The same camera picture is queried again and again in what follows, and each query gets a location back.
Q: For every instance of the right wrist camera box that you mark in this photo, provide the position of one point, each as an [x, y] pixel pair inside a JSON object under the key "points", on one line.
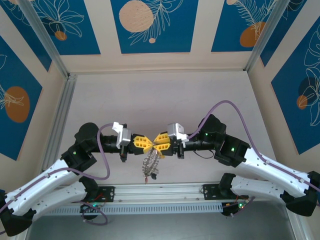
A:
{"points": [[175, 130]]}

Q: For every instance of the aluminium frame rail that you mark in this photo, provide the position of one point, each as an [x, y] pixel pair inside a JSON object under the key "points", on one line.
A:
{"points": [[297, 227]]}

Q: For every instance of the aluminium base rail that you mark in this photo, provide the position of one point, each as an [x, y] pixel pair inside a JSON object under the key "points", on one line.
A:
{"points": [[160, 192]]}

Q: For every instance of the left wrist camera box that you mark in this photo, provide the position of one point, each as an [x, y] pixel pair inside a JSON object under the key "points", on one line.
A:
{"points": [[123, 137]]}

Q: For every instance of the blue floral wall panel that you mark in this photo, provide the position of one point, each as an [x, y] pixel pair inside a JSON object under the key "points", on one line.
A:
{"points": [[287, 112], [25, 75], [287, 37], [82, 37], [32, 45], [225, 25]]}

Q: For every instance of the clear plastic bag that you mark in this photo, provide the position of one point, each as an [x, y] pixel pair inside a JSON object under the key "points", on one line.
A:
{"points": [[150, 165]]}

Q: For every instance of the blue panel with peach circle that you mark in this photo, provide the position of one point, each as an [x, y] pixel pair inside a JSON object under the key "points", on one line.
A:
{"points": [[175, 25]]}

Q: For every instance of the aluminium table side rail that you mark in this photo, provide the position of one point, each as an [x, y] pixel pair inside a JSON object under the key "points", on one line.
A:
{"points": [[62, 112]]}

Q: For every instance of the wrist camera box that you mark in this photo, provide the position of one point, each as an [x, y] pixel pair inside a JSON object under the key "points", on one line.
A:
{"points": [[175, 130], [123, 137]]}

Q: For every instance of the aluminium frame post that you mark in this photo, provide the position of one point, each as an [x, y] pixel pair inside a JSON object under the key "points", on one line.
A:
{"points": [[265, 37], [47, 42]]}

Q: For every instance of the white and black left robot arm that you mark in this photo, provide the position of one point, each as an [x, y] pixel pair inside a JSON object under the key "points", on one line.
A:
{"points": [[37, 185]]}

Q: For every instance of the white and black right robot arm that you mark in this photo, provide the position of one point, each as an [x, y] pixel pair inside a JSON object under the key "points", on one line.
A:
{"points": [[270, 170]]}

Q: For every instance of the black controller board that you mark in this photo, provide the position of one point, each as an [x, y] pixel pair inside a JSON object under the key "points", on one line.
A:
{"points": [[232, 208], [90, 210]]}

